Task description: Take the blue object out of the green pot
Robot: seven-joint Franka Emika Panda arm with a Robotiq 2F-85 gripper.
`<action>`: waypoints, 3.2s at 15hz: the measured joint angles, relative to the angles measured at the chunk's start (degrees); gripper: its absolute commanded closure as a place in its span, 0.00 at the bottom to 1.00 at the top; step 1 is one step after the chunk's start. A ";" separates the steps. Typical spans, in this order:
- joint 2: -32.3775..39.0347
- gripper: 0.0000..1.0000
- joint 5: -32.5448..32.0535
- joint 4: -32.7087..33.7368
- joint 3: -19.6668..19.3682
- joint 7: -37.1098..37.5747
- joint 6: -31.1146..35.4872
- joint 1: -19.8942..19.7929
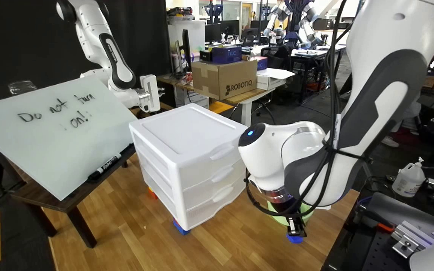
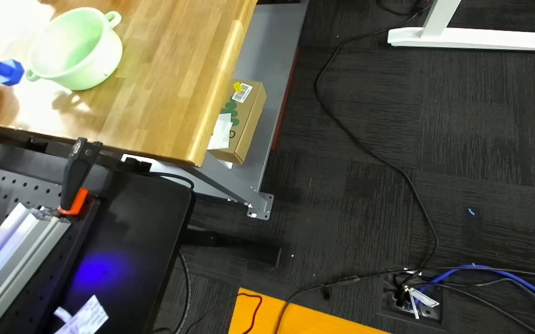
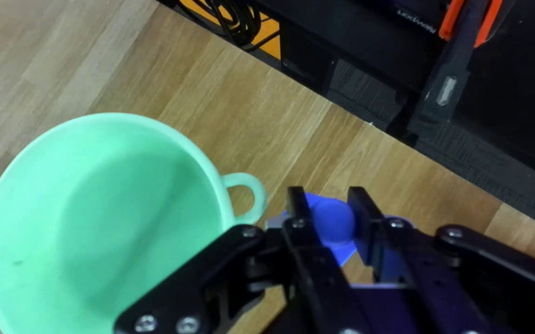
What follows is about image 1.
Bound grey and blue robot arms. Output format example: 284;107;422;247
263;0;326;50

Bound white drawer handle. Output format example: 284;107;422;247
209;145;235;161
212;187;235;203
211;167;235;184

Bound white pump bottle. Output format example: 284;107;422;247
392;157;426;198

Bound row of monitors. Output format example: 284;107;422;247
204;20;261;44

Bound silver metal bracket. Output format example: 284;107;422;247
392;221;434;259

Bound black monitor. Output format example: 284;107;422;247
173;29;193;75

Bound white cabinet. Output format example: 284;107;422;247
167;19;206;54

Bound dark wooden table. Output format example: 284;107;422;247
9;142;137;249

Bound brown cardboard box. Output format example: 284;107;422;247
191;59;258;101

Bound white robot with white gripper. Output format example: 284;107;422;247
56;0;165;113

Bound black marker pen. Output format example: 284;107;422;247
88;152;123;181

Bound dark blue box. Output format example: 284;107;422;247
211;46;243;64

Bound white plastic drawer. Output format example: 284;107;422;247
138;154;246;210
134;132;246;189
142;171;246;230

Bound black table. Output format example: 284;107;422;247
290;44;348;103

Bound black clamp with orange tip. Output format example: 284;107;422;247
354;204;395;233

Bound light green pot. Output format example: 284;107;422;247
267;200;314;227

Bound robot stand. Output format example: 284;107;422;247
320;188;434;271

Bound whiteboard with handwriting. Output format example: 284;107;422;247
0;75;139;202

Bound white plastic drawer unit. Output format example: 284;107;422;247
129;103;248;231

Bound flat white box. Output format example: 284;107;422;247
256;67;296;91

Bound clear plastic piece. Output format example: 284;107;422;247
8;79;37;96

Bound black office chair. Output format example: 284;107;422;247
260;45;293;71

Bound wooden desk with white legs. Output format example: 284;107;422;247
156;73;278;127

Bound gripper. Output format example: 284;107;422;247
275;196;308;238

